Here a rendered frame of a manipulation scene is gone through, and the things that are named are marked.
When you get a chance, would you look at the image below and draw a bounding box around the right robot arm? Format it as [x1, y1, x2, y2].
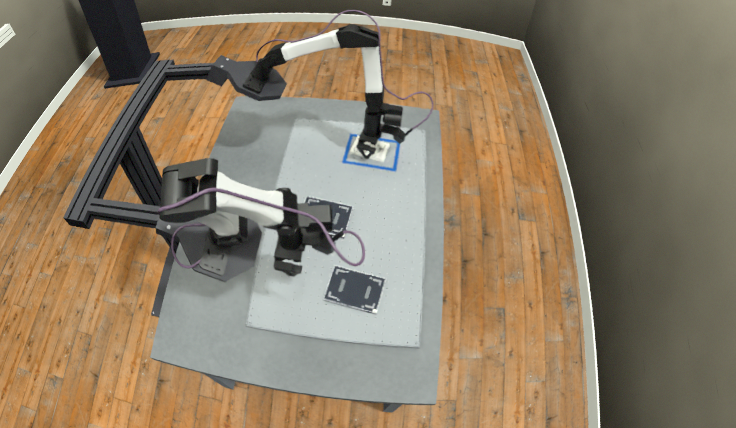
[159, 158, 333, 275]

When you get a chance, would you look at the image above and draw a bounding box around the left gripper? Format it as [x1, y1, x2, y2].
[356, 121, 405, 159]

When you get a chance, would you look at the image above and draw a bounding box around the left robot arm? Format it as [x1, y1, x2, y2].
[242, 24, 403, 127]

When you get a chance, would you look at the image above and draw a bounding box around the blue tape outline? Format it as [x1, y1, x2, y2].
[342, 134, 400, 172]

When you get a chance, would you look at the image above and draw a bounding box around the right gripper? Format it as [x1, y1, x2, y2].
[273, 228, 331, 277]

